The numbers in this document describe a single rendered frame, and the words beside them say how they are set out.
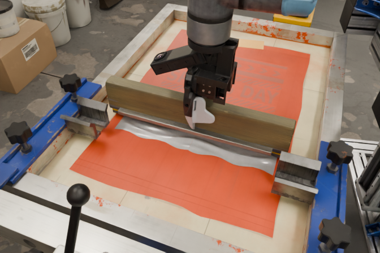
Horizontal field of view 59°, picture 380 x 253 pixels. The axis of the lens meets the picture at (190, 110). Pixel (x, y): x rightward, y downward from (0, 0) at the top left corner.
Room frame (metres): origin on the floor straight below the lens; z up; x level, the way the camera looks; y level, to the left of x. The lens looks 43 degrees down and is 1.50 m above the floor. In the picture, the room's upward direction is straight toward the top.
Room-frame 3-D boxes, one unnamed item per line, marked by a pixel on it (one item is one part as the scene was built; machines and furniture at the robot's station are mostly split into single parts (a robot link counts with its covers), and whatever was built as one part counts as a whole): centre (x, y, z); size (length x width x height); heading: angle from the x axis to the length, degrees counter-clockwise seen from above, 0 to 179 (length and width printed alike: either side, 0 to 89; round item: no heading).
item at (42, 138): (0.51, 0.29, 0.97); 0.30 x 0.05 x 0.07; 159
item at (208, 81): (0.51, -0.04, 1.14); 0.09 x 0.08 x 0.12; 69
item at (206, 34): (0.52, -0.03, 1.22); 0.08 x 0.08 x 0.05
